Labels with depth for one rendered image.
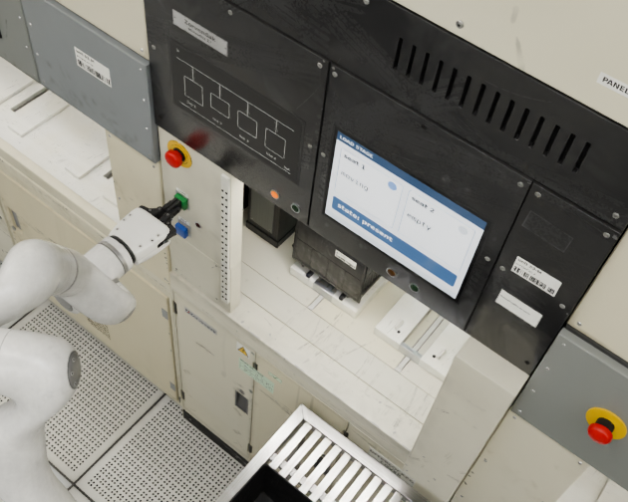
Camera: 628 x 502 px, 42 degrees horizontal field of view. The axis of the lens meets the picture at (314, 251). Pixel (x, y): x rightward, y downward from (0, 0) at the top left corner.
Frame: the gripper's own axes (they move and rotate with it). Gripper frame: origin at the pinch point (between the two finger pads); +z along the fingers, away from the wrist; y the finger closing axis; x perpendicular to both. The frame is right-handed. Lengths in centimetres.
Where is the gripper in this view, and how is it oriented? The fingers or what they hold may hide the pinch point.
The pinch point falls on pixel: (172, 208)
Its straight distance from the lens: 182.4
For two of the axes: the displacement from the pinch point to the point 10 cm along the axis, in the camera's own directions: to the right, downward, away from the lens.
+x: 0.9, -5.9, -8.0
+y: 7.9, 5.4, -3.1
